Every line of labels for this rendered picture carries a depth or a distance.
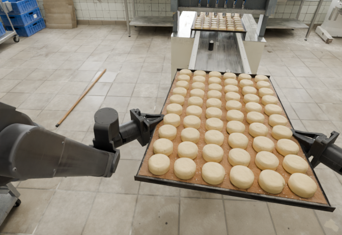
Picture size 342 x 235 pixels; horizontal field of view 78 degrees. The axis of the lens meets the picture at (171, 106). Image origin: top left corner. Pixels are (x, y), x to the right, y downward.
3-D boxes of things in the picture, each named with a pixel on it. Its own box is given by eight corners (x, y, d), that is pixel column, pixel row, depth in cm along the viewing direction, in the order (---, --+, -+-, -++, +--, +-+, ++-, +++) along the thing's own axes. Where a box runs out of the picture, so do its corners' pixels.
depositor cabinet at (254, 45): (184, 62, 317) (187, 1, 266) (233, 66, 308) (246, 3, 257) (170, 117, 218) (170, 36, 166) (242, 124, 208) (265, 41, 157)
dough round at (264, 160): (250, 157, 52) (252, 151, 51) (269, 155, 53) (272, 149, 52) (260, 173, 48) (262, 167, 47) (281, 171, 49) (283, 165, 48)
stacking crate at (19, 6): (19, 6, 428) (14, -5, 415) (38, 6, 427) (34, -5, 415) (-1, 15, 380) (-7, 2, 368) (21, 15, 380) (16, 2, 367)
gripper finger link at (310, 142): (298, 119, 61) (333, 138, 55) (290, 137, 65) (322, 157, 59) (284, 128, 58) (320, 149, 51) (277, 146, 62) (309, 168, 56)
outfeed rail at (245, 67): (226, 2, 260) (227, -4, 256) (229, 2, 259) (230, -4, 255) (245, 92, 103) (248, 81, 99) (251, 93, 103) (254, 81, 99)
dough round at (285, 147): (271, 149, 54) (274, 143, 53) (281, 141, 57) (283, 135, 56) (290, 160, 51) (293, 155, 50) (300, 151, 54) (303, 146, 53)
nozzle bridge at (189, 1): (176, 24, 192) (176, -20, 171) (259, 28, 183) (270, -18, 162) (170, 36, 166) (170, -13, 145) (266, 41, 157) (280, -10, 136)
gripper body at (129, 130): (138, 133, 68) (116, 142, 64) (135, 107, 62) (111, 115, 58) (148, 145, 63) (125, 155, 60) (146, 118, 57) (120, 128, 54)
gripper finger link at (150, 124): (159, 122, 71) (134, 133, 67) (158, 104, 67) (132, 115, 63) (171, 133, 67) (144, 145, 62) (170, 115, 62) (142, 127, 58)
